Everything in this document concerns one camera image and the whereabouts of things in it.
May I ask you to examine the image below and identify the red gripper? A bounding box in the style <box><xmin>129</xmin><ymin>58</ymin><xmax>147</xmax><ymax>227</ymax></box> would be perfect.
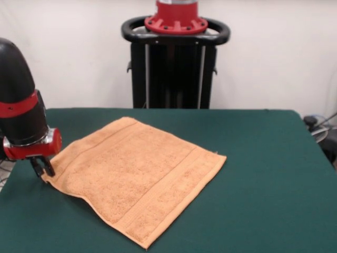
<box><xmin>3</xmin><ymin>128</ymin><xmax>63</xmax><ymax>178</ymax></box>

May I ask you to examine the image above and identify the tan terry towel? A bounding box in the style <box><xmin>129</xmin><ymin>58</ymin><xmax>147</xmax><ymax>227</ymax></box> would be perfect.
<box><xmin>41</xmin><ymin>116</ymin><xmax>227</xmax><ymax>250</ymax></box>

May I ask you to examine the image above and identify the dark green table cloth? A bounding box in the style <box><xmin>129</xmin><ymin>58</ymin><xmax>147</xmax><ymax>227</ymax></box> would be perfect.
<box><xmin>0</xmin><ymin>108</ymin><xmax>337</xmax><ymax>253</ymax></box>

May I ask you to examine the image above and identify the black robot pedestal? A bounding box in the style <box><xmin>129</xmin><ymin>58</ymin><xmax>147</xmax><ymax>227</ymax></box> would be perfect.
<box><xmin>121</xmin><ymin>15</ymin><xmax>232</xmax><ymax>109</ymax></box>

